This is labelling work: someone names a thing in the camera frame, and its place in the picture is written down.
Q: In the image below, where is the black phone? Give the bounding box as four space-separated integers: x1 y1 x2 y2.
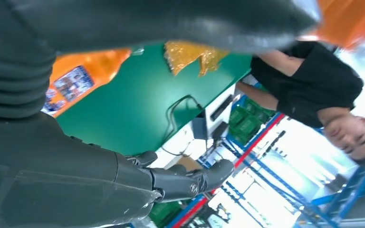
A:
210 94 233 122

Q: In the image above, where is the person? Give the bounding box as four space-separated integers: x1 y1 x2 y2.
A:
235 40 365 168

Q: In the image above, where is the cardboard box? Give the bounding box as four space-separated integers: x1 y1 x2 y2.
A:
174 155 203 173

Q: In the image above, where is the black tablet cable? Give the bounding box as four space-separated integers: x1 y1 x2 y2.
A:
163 94 204 157

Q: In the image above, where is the white table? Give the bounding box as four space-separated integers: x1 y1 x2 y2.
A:
151 74 244 171

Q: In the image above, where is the blue red metal rack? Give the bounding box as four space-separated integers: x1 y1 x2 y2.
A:
166 112 341 228

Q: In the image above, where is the yellow taped plastic sheet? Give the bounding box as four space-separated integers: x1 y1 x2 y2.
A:
164 40 231 78

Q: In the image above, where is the dark blue tablet case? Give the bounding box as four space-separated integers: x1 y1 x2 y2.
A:
191 109 209 141

